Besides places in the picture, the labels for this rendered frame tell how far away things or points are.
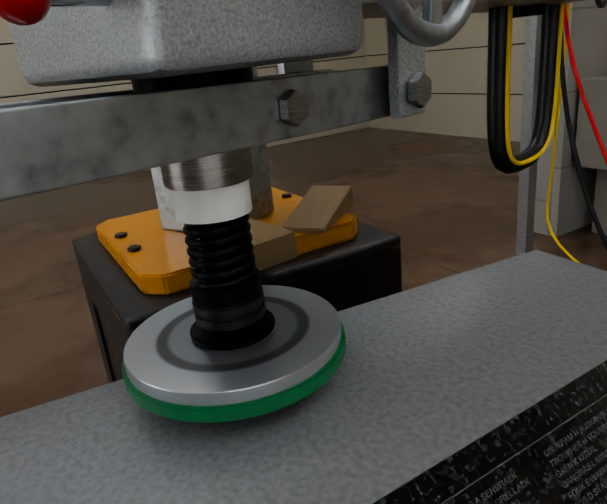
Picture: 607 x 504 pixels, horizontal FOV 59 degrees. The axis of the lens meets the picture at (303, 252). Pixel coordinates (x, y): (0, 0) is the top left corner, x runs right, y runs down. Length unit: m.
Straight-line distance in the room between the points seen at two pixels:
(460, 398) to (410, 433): 0.07
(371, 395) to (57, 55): 0.38
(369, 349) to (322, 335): 0.10
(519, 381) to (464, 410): 0.07
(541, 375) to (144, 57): 0.44
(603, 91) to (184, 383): 2.91
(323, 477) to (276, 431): 0.07
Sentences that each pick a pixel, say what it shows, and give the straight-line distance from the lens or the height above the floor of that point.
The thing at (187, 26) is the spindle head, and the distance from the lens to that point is 0.35.
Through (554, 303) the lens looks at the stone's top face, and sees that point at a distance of 0.70.
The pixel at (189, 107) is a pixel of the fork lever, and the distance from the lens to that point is 0.40.
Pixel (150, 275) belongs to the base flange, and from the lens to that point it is 1.01.
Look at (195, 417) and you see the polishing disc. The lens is 0.47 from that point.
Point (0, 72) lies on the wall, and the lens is 6.44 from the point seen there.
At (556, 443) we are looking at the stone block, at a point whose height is 0.80.
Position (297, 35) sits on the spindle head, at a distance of 0.41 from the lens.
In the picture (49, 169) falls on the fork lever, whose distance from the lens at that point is 0.36.
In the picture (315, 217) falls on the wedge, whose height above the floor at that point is 0.80.
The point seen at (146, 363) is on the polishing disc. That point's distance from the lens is 0.52.
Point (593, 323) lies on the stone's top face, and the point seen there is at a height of 0.82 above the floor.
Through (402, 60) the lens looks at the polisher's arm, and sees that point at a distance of 0.55.
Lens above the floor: 1.13
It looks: 20 degrees down
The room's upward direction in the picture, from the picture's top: 6 degrees counter-clockwise
